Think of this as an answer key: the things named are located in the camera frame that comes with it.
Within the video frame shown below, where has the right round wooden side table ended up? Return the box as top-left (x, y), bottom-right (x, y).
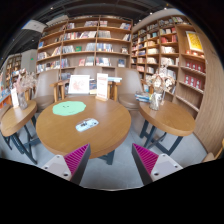
top-left (139, 101), bottom-right (196, 155)

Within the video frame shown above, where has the brown armchair left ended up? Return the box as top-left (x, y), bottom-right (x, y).
top-left (33, 69), bottom-right (59, 112)

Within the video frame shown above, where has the left round wooden side table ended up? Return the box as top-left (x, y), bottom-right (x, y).
top-left (1, 100), bottom-right (40, 164)

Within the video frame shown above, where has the patterned computer mouse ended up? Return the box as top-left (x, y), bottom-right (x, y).
top-left (76, 118), bottom-right (99, 132)

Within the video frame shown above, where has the small white card left table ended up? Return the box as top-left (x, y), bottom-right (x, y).
top-left (11, 88), bottom-right (19, 108)

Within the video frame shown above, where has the wooden bookshelf right wall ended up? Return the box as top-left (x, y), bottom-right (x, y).
top-left (131, 9), bottom-right (224, 155)

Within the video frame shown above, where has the vase with dried flowers left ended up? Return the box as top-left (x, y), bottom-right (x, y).
top-left (13, 69), bottom-right (37, 110)

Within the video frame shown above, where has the wooden bookshelf wall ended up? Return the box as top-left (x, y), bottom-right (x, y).
top-left (131, 9), bottom-right (224, 155)
top-left (36, 15), bottom-right (133, 74)

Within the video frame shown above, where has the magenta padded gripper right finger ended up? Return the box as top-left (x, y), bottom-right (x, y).
top-left (132, 143), bottom-right (182, 185)

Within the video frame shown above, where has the round wooden side table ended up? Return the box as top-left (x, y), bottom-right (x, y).
top-left (1, 100), bottom-right (40, 164)
top-left (139, 101), bottom-right (196, 155)

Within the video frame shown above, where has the wooden bookshelf back wall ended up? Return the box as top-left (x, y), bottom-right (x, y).
top-left (36, 15), bottom-right (133, 74)

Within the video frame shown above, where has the glass vase with dried flowers right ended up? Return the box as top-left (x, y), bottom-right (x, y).
top-left (146, 67), bottom-right (175, 111)

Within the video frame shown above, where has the yellow poster on shelf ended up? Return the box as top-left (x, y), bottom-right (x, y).
top-left (186, 31), bottom-right (203, 52)

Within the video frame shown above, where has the stack of books on table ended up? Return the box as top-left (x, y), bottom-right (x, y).
top-left (135, 92), bottom-right (150, 102)

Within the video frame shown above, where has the white standing sign card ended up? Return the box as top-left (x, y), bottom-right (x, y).
top-left (96, 73), bottom-right (108, 100)

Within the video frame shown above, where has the green round mouse pad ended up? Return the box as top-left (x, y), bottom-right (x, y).
top-left (52, 101), bottom-right (86, 116)

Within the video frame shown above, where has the brown armchair right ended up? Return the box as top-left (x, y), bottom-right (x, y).
top-left (114, 67), bottom-right (144, 112)

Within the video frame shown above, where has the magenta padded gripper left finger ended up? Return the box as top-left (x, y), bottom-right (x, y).
top-left (42, 144), bottom-right (91, 185)

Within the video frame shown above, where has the round wooden centre table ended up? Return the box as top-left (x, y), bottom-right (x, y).
top-left (36, 96), bottom-right (131, 165)

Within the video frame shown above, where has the framed white picture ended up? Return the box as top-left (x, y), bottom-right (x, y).
top-left (68, 75), bottom-right (90, 94)

